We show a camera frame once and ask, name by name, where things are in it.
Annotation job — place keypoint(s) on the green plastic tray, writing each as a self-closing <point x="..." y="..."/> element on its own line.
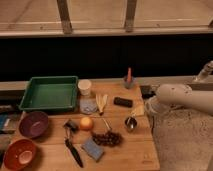
<point x="53" y="93"/>

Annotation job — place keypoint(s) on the small metal cup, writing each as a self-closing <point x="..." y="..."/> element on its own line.
<point x="130" y="124"/>

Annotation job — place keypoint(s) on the black handled knife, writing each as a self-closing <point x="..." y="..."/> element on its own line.
<point x="74" y="152"/>

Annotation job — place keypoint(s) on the blue box at left edge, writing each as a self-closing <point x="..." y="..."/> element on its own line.
<point x="8" y="123"/>

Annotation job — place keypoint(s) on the small black clip tool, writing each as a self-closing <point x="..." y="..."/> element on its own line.
<point x="71" y="125"/>

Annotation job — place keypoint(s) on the bunch of dark grapes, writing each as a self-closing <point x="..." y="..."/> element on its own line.
<point x="107" y="139"/>

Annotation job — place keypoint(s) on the white paper cup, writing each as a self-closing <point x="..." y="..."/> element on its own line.
<point x="85" y="86"/>

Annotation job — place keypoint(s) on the orange fruit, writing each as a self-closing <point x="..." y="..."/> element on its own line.
<point x="86" y="124"/>

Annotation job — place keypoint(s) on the orange bowl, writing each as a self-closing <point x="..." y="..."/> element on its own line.
<point x="19" y="154"/>

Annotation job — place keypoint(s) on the black rectangular block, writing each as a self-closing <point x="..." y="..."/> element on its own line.
<point x="123" y="102"/>

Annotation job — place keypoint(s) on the purple bowl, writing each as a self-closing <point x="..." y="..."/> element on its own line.
<point x="34" y="124"/>

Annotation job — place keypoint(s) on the blue sponge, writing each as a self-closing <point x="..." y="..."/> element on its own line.
<point x="92" y="149"/>

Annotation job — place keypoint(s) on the yellow cheese wedge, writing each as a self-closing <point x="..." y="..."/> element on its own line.
<point x="138" y="111"/>

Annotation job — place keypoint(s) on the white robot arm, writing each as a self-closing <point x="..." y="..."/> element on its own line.
<point x="168" y="96"/>

